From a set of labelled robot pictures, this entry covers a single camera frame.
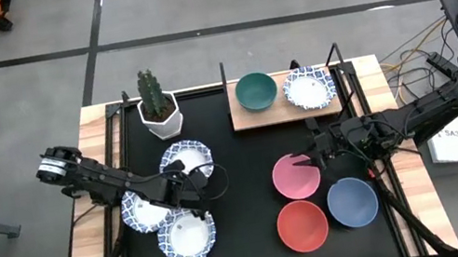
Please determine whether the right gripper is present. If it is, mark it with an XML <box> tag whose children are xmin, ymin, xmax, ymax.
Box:
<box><xmin>286</xmin><ymin>123</ymin><xmax>358</xmax><ymax>173</ymax></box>

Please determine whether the pink plastic bowl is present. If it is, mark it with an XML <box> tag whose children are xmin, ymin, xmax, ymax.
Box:
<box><xmin>267</xmin><ymin>148</ymin><xmax>326</xmax><ymax>205</ymax></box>

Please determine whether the blue patterned paper bowl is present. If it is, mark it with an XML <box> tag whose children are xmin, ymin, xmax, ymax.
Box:
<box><xmin>116</xmin><ymin>183</ymin><xmax>177</xmax><ymax>238</ymax></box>
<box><xmin>278</xmin><ymin>61</ymin><xmax>341</xmax><ymax>116</ymax></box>
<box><xmin>155</xmin><ymin>135</ymin><xmax>218</xmax><ymax>188</ymax></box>
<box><xmin>153</xmin><ymin>204</ymin><xmax>222</xmax><ymax>257</ymax></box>

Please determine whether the blue plastic bowl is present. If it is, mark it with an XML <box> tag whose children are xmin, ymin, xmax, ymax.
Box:
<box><xmin>323</xmin><ymin>172</ymin><xmax>384</xmax><ymax>233</ymax></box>

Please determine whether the coral red plastic bowl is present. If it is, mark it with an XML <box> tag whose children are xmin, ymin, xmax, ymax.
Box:
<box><xmin>272</xmin><ymin>195</ymin><xmax>334</xmax><ymax>257</ymax></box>

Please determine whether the teal plastic bowl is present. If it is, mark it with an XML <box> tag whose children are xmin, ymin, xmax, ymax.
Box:
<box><xmin>231</xmin><ymin>68</ymin><xmax>282</xmax><ymax>115</ymax></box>

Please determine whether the black table mat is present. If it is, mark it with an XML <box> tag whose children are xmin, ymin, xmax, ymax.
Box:
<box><xmin>92</xmin><ymin>60</ymin><xmax>404</xmax><ymax>257</ymax></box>

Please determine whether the white plant pot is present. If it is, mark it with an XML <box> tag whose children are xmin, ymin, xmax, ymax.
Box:
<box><xmin>135</xmin><ymin>88</ymin><xmax>188</xmax><ymax>144</ymax></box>

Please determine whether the green cactus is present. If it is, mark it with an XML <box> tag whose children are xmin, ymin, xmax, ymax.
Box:
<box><xmin>133</xmin><ymin>65</ymin><xmax>172</xmax><ymax>121</ymax></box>

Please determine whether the white labelled sheet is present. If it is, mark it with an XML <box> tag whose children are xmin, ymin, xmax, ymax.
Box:
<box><xmin>424</xmin><ymin>125</ymin><xmax>458</xmax><ymax>172</ymax></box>

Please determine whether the black power strip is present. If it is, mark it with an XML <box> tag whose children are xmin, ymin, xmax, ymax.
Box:
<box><xmin>425</xmin><ymin>47</ymin><xmax>458</xmax><ymax>85</ymax></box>

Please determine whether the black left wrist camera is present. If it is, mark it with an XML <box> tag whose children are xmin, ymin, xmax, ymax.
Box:
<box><xmin>162</xmin><ymin>157</ymin><xmax>186</xmax><ymax>175</ymax></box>

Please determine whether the wooden shelf black frame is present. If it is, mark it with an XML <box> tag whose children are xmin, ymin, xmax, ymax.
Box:
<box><xmin>217</xmin><ymin>40</ymin><xmax>357</xmax><ymax>134</ymax></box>

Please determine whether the yellow floor cable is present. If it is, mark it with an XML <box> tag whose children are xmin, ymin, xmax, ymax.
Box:
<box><xmin>374</xmin><ymin>16</ymin><xmax>458</xmax><ymax>106</ymax></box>

